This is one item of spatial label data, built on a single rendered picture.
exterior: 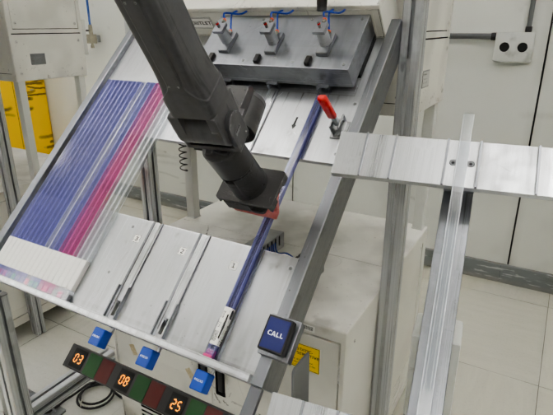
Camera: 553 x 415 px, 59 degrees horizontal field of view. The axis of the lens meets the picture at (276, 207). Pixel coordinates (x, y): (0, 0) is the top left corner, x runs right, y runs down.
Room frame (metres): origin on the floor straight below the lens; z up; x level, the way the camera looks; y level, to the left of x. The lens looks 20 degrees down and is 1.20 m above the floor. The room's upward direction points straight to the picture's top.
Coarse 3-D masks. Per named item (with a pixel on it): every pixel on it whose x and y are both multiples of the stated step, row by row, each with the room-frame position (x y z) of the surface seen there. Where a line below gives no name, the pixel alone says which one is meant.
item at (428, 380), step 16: (464, 128) 0.65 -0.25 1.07; (464, 144) 0.63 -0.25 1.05; (464, 160) 0.62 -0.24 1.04; (464, 176) 0.60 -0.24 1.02; (448, 208) 0.57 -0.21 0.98; (448, 224) 0.56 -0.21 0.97; (448, 240) 0.54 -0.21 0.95; (448, 256) 0.53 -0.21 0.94; (448, 272) 0.52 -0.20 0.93; (448, 288) 0.51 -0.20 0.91; (432, 320) 0.48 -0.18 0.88; (432, 336) 0.47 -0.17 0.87; (432, 352) 0.46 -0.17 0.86; (432, 368) 0.44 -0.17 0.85; (432, 384) 0.43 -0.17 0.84
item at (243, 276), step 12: (312, 108) 0.92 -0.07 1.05; (312, 120) 0.90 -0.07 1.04; (300, 144) 0.86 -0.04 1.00; (288, 168) 0.83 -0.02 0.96; (288, 180) 0.82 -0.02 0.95; (264, 228) 0.75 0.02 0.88; (264, 240) 0.75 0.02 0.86; (252, 252) 0.73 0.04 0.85; (252, 264) 0.71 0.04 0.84; (240, 276) 0.70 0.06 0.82; (240, 288) 0.69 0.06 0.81; (228, 300) 0.68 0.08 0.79; (216, 348) 0.63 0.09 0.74
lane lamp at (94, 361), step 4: (92, 356) 0.70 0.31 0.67; (96, 356) 0.70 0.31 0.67; (88, 360) 0.70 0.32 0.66; (92, 360) 0.70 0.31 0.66; (96, 360) 0.69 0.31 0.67; (100, 360) 0.69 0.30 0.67; (88, 364) 0.69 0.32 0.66; (92, 364) 0.69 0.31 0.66; (96, 364) 0.69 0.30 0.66; (84, 368) 0.69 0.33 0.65; (88, 368) 0.69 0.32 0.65; (92, 368) 0.69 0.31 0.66; (96, 368) 0.68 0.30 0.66; (84, 372) 0.68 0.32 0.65; (88, 372) 0.68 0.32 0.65; (92, 372) 0.68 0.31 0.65; (92, 376) 0.67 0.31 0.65
